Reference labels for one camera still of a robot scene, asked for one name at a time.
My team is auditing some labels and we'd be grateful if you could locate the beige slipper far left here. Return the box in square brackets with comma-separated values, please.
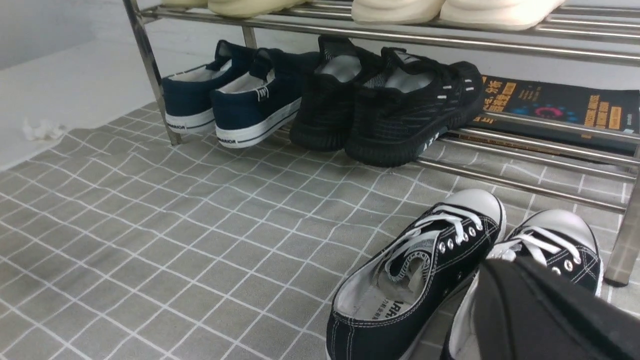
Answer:
[160, 0, 208, 9]

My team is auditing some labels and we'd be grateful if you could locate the black knit sneaker left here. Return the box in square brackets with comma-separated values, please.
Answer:
[289, 35, 383, 153]

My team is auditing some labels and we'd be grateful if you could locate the black canvas sneaker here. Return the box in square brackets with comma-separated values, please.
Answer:
[439, 209, 604, 360]
[326, 189, 506, 360]

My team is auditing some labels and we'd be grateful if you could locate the crumpled white tissue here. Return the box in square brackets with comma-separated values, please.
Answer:
[22, 119, 67, 142]

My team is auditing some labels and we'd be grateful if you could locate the black book orange text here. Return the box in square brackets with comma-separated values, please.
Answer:
[471, 75, 639, 157]

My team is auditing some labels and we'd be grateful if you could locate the navy sneaker right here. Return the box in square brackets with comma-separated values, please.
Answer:
[210, 48, 322, 149]

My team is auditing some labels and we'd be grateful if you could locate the navy sneaker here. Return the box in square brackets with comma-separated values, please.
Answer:
[210, 48, 322, 149]
[161, 39, 256, 134]

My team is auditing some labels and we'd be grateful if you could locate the navy sneaker left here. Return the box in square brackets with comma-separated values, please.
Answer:
[161, 39, 256, 134]

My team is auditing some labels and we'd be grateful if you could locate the stainless steel shoe rack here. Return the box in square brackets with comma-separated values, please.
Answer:
[123, 0, 639, 288]

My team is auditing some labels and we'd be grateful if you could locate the cream slipper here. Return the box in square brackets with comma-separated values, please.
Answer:
[439, 0, 565, 31]
[350, 0, 445, 25]

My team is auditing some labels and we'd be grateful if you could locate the black knit sneaker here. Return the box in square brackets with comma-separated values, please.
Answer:
[289, 35, 383, 153]
[343, 47, 485, 168]

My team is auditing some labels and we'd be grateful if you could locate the black knit sneaker right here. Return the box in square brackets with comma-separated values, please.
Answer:
[343, 47, 485, 168]

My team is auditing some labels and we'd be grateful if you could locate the cream slipper far right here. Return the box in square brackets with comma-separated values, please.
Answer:
[439, 0, 565, 31]

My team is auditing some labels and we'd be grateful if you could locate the grey checked floor cloth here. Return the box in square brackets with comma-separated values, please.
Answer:
[0, 104, 622, 360]

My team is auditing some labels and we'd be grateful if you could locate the beige slipper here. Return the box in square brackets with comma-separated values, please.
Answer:
[160, 0, 208, 9]
[207, 0, 309, 19]

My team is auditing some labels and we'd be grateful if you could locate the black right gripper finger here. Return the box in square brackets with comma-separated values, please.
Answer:
[473, 259, 640, 360]

